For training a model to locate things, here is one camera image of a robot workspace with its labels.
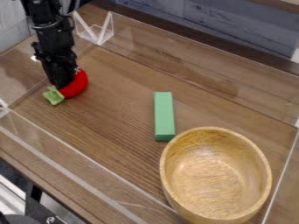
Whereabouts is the green rectangular block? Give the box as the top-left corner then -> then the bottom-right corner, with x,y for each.
153,92 -> 174,142

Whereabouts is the wooden bowl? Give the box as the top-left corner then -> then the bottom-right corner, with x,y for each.
160,127 -> 272,224

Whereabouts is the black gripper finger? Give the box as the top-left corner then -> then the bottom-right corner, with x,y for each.
53,66 -> 78,88
42,66 -> 55,85

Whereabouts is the clear acrylic enclosure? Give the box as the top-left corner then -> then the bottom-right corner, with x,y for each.
0,16 -> 299,224

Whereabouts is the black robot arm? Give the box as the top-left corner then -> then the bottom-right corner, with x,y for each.
21,0 -> 78,88

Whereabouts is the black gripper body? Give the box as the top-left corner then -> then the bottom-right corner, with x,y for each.
31,16 -> 77,74

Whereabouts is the black table frame bracket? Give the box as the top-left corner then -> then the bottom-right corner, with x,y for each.
23,185 -> 66,224

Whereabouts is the red plush strawberry toy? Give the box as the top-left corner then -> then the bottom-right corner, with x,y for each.
41,68 -> 89,107

